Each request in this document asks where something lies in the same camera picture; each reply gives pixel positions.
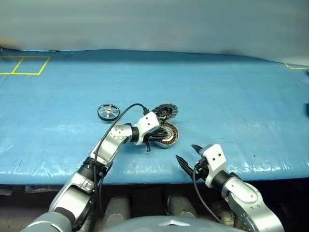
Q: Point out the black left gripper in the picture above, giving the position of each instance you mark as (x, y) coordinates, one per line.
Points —
(147, 142)

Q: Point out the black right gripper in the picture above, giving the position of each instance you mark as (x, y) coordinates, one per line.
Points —
(201, 169)

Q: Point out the motor housing with copper windings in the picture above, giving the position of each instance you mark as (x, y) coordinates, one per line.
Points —
(172, 135)

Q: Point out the silver finned motor lid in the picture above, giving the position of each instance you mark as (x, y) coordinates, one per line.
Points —
(166, 110)

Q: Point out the black spoked rotor wheel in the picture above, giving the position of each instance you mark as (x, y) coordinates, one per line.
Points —
(108, 113)

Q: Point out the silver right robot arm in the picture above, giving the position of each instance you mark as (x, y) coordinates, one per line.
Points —
(246, 195)

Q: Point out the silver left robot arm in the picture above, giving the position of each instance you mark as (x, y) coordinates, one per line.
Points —
(108, 143)

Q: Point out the grey rounded shape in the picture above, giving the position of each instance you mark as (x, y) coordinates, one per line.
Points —
(118, 210)
(181, 205)

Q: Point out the grey robot torso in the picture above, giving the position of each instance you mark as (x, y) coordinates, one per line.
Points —
(169, 224)

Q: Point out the yellow tape double square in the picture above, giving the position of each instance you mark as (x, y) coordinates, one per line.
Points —
(39, 70)

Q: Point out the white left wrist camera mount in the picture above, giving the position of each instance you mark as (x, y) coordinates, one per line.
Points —
(148, 122)

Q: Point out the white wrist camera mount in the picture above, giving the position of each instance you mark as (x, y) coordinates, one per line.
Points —
(148, 122)
(216, 159)

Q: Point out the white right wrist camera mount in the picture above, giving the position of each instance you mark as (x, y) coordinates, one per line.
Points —
(216, 159)

